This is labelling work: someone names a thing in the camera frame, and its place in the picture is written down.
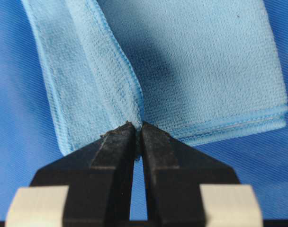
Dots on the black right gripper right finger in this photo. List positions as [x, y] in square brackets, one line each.
[187, 188]

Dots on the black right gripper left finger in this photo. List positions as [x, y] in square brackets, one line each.
[90, 187]

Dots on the light blue towel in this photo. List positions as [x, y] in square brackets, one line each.
[201, 70]

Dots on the dark blue table cloth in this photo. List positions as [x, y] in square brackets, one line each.
[28, 141]

